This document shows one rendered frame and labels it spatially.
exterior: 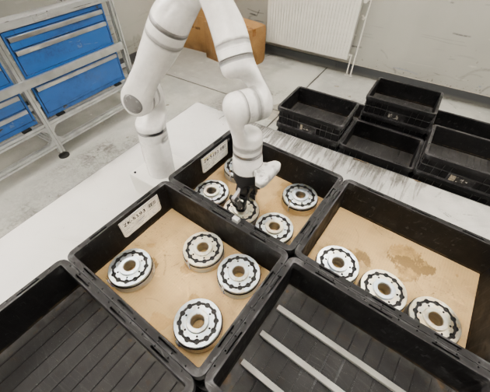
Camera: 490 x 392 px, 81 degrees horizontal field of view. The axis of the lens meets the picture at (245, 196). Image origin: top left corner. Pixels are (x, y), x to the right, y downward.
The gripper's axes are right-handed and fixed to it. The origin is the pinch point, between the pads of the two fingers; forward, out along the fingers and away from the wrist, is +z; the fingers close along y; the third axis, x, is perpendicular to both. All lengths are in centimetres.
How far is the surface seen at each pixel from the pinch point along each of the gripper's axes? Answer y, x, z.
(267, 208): -3.9, 4.7, 2.5
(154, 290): 33.1, -3.8, 2.4
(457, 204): -54, 54, 16
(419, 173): -94, 41, 38
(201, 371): 40.1, 18.5, -7.5
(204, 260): 21.2, 1.9, -0.4
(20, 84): -16, -186, 24
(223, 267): 20.1, 7.0, -0.3
